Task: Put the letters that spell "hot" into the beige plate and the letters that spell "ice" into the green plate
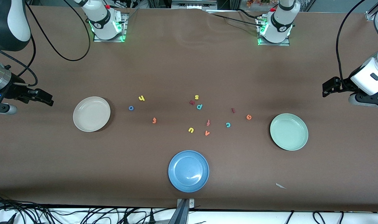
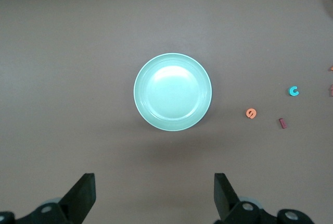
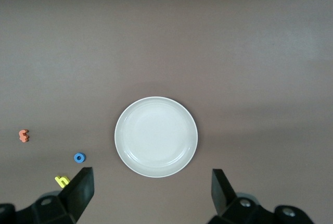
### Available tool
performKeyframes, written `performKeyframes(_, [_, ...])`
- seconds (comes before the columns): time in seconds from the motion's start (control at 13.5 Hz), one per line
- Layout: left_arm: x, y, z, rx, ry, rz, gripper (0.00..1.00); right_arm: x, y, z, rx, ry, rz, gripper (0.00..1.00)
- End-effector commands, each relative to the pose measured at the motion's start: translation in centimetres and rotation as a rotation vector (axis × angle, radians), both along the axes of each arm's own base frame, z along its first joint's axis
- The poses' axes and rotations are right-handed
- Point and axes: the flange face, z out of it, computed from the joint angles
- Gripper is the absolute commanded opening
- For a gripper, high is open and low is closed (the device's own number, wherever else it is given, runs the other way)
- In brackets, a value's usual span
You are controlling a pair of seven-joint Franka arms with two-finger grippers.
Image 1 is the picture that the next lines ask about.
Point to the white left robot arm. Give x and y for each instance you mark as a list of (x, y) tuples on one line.
[(281, 21)]

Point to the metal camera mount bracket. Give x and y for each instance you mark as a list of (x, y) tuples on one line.
[(182, 211)]

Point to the small white paper scrap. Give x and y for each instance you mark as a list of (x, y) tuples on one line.
[(281, 186)]

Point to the grey metal box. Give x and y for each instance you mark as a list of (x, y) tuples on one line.
[(192, 4)]

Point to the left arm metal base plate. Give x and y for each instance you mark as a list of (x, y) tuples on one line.
[(274, 44)]

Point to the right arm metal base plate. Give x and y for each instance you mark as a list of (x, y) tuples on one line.
[(109, 40)]

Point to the beige brown plate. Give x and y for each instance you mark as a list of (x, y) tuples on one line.
[(92, 114)]

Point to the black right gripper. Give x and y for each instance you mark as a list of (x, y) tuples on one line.
[(12, 91)]

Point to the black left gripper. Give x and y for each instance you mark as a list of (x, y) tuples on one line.
[(343, 84)]

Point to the light green plate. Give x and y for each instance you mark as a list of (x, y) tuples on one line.
[(289, 132)]

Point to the aluminium frame profile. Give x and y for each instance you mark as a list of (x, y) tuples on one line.
[(371, 15)]

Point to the orange decorative bunch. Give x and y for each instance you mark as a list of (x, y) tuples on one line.
[(254, 3)]

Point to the blue plate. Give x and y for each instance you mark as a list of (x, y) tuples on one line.
[(188, 171)]

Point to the brown table cover sheet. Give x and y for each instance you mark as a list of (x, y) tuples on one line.
[(52, 161)]

